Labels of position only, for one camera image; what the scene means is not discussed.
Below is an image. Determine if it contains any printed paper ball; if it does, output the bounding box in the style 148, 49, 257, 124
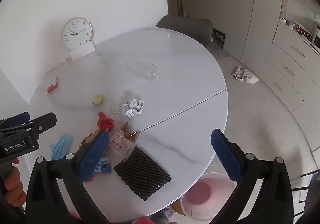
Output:
122, 98, 145, 117

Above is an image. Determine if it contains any person's left hand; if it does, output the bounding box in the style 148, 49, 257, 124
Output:
4, 158, 27, 207

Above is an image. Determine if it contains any red wrapper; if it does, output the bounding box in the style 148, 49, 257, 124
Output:
96, 112, 115, 131

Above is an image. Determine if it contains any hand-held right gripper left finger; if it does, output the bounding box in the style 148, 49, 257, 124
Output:
25, 129, 110, 224

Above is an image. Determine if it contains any white dish rack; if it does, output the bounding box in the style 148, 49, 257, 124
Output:
292, 21, 314, 44

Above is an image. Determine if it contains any white cloth bag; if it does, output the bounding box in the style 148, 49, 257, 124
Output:
231, 66, 260, 84

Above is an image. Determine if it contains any blue bird-print carton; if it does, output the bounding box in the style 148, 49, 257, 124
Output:
86, 156, 112, 179

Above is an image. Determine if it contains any black foam fruit net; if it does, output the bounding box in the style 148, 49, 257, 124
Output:
114, 146, 173, 201

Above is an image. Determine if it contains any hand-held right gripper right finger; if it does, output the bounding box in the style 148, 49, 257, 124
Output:
211, 128, 294, 224

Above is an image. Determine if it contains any yellow wrapper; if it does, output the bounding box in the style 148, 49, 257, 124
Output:
91, 93, 104, 106

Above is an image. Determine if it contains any clear snack bag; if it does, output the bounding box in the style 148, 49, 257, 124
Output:
107, 121, 141, 162

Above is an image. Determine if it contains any blue face mask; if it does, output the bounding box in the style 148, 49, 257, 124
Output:
49, 134, 74, 161

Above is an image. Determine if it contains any beige open-shelf cabinet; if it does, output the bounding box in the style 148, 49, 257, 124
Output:
182, 0, 232, 51

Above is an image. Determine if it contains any round white wall clock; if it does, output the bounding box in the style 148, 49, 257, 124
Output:
61, 17, 93, 51

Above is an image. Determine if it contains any pink waste bin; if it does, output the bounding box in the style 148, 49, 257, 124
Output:
180, 172, 238, 221

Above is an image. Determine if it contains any beige drawer unit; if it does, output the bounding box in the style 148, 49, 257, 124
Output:
257, 21, 320, 101

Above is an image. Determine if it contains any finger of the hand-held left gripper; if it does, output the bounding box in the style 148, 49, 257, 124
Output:
0, 111, 31, 129
24, 112, 57, 137

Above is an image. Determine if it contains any small red and white box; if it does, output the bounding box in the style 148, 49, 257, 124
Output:
47, 76, 58, 94

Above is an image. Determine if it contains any clear plastic bottle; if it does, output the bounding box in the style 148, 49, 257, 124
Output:
129, 60, 160, 81

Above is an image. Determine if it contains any grey quilted trouser leg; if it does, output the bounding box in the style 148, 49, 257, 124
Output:
150, 216, 171, 224

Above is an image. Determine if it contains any beige tall wardrobe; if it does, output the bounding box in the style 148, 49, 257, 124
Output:
224, 0, 285, 79

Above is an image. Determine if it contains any grey chair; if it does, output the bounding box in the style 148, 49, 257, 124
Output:
155, 15, 214, 48

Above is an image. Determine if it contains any brown snack wrapper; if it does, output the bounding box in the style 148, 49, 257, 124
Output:
80, 133, 100, 146

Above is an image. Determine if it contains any red cloth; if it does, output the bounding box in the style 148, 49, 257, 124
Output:
132, 216, 153, 224

